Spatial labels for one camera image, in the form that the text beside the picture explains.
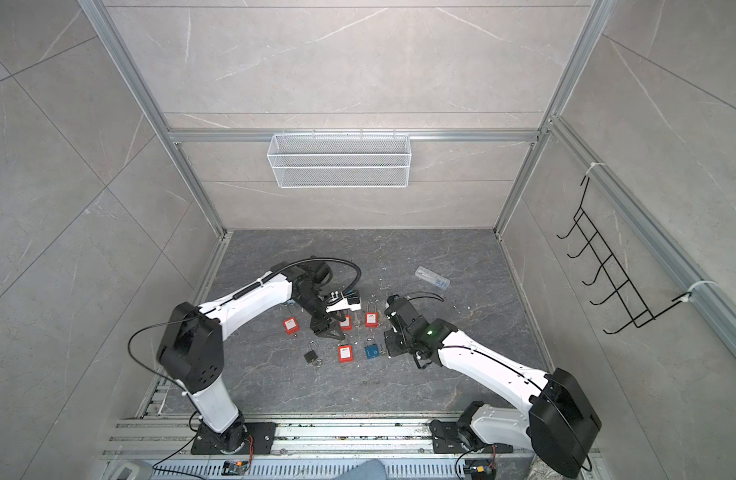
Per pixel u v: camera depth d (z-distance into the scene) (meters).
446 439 0.73
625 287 0.62
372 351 0.88
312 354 0.88
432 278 1.05
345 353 0.86
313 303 0.73
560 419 0.39
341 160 1.00
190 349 0.47
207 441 0.71
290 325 0.92
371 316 0.94
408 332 0.61
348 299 0.73
